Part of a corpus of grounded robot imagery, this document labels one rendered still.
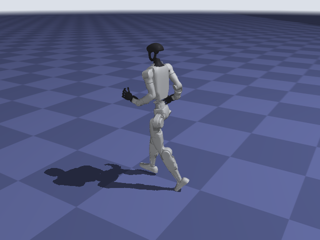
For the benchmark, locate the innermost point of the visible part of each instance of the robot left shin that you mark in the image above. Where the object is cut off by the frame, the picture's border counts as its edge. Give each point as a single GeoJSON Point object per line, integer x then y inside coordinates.
{"type": "Point", "coordinates": [171, 165]}

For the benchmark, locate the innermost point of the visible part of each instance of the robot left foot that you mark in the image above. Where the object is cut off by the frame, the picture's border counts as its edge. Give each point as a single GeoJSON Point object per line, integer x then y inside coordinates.
{"type": "Point", "coordinates": [182, 183]}

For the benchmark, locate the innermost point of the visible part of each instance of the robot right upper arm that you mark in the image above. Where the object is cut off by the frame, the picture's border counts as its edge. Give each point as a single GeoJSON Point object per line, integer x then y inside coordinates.
{"type": "Point", "coordinates": [173, 77]}

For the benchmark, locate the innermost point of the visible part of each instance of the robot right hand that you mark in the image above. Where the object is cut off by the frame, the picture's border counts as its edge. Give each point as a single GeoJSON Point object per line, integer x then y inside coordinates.
{"type": "Point", "coordinates": [168, 99]}

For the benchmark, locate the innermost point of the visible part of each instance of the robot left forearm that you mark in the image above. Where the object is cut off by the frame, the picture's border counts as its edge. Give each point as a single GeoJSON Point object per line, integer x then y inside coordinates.
{"type": "Point", "coordinates": [145, 100]}

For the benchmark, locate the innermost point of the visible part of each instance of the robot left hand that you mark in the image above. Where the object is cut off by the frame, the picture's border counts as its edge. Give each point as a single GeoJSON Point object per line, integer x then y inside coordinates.
{"type": "Point", "coordinates": [127, 95]}

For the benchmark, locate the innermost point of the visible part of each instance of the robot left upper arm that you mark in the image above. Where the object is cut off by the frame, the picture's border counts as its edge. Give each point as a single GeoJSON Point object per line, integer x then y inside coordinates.
{"type": "Point", "coordinates": [147, 76]}

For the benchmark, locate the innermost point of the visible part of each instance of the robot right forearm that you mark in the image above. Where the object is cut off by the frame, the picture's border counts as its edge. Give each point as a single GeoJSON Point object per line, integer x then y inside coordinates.
{"type": "Point", "coordinates": [177, 94]}

